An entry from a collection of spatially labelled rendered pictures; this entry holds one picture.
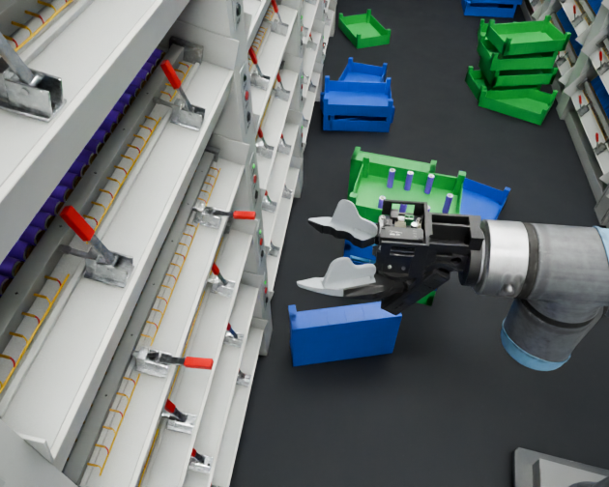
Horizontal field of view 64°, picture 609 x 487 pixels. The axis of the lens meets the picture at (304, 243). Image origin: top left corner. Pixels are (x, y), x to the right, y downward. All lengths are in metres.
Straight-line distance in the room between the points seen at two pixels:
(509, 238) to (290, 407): 0.97
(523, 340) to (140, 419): 0.49
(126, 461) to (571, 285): 0.53
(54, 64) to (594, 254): 0.55
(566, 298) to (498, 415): 0.92
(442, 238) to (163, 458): 0.53
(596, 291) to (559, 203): 1.54
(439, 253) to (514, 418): 0.98
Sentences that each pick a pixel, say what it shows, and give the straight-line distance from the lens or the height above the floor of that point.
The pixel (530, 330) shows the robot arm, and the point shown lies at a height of 0.78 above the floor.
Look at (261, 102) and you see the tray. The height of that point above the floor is 0.72.
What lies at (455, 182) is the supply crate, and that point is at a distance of 1.52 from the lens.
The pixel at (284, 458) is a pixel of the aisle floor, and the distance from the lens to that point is 1.37.
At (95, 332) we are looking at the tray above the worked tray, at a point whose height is 0.92.
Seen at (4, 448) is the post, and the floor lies 0.98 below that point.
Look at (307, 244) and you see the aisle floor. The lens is 1.75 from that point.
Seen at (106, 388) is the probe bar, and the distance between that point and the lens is 0.64.
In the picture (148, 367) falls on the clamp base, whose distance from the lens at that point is 0.67.
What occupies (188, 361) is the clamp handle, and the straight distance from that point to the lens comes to 0.64.
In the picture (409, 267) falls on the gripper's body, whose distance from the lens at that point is 0.58.
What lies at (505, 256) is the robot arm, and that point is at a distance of 0.58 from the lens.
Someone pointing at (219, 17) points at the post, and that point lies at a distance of 0.80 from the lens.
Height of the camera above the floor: 1.30
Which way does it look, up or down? 48 degrees down
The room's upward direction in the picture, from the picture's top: straight up
